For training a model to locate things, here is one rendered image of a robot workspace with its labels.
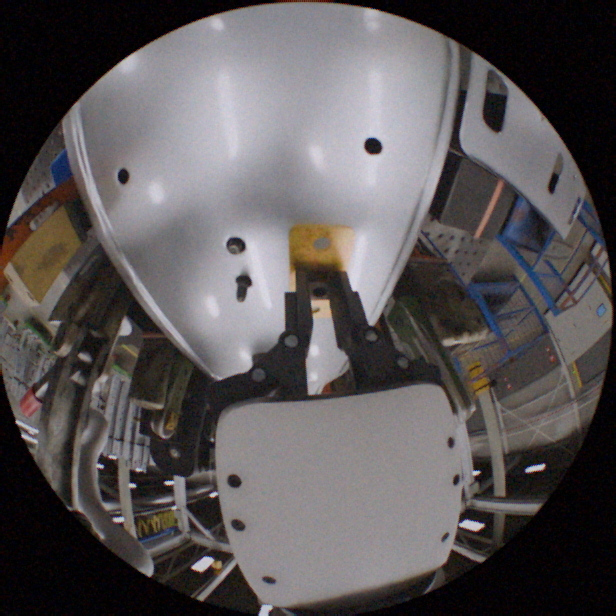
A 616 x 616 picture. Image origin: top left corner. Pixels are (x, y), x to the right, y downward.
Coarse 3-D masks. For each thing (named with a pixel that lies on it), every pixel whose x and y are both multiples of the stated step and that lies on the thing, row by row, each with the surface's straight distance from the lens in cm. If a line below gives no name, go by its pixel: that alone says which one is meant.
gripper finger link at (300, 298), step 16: (304, 272) 12; (304, 288) 11; (288, 304) 11; (304, 304) 10; (288, 320) 10; (304, 320) 9; (304, 336) 10; (272, 352) 9; (256, 368) 9; (272, 368) 9; (256, 384) 9
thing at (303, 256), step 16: (304, 224) 11; (320, 224) 11; (304, 240) 11; (336, 240) 12; (352, 240) 12; (304, 256) 12; (320, 256) 12; (336, 256) 12; (320, 272) 13; (320, 288) 14; (320, 304) 15
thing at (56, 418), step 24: (72, 360) 18; (96, 360) 19; (48, 384) 20; (72, 384) 20; (48, 408) 19; (72, 408) 20; (48, 432) 19; (72, 432) 20; (48, 456) 20; (72, 456) 21; (48, 480) 21; (72, 480) 22; (72, 504) 23
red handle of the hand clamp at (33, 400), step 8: (80, 352) 19; (88, 352) 19; (80, 360) 19; (88, 360) 19; (72, 368) 20; (80, 368) 20; (48, 376) 23; (40, 384) 25; (32, 392) 26; (40, 392) 25; (24, 400) 29; (32, 400) 27; (40, 400) 26; (24, 408) 29; (32, 408) 28
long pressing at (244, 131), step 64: (128, 64) 14; (192, 64) 11; (256, 64) 10; (320, 64) 10; (384, 64) 11; (448, 64) 14; (64, 128) 17; (128, 128) 13; (192, 128) 11; (256, 128) 10; (320, 128) 10; (384, 128) 11; (448, 128) 13; (128, 192) 13; (192, 192) 11; (256, 192) 10; (320, 192) 10; (384, 192) 11; (128, 256) 16; (192, 256) 13; (256, 256) 12; (384, 256) 14; (192, 320) 19; (256, 320) 17; (320, 320) 17; (320, 384) 36
